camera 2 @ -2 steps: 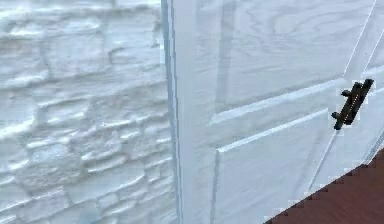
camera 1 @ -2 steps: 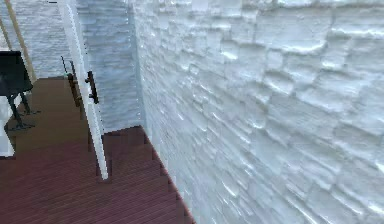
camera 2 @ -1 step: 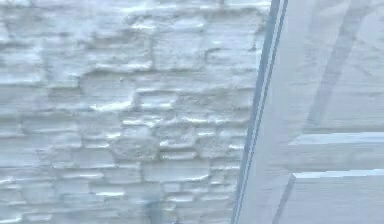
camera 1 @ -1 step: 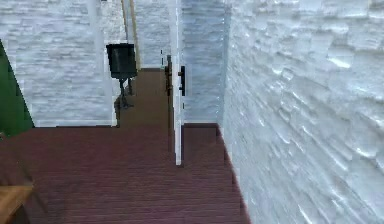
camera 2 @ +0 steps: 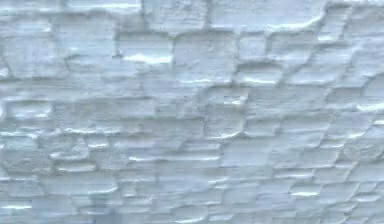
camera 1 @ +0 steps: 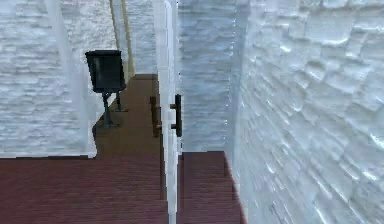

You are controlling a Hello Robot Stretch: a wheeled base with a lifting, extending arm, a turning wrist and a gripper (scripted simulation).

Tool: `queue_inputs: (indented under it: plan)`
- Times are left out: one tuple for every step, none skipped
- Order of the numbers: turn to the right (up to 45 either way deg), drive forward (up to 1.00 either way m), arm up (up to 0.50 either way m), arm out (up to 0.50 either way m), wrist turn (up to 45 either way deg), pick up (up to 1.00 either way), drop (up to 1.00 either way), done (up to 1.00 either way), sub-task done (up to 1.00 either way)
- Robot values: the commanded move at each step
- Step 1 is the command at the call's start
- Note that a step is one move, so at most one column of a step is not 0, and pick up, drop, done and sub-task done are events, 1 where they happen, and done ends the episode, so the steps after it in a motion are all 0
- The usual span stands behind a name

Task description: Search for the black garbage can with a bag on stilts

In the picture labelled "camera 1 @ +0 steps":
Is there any black garbage can on stilts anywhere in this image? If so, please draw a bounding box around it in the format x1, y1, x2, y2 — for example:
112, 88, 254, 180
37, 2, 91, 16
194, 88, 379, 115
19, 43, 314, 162
84, 49, 130, 129

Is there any white room door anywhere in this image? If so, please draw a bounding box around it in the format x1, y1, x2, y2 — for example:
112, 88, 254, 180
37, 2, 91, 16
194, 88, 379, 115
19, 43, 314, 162
152, 0, 184, 224

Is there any black door handle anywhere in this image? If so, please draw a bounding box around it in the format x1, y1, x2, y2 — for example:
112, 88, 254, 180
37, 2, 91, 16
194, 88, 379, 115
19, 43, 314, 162
169, 93, 183, 138
149, 95, 163, 139

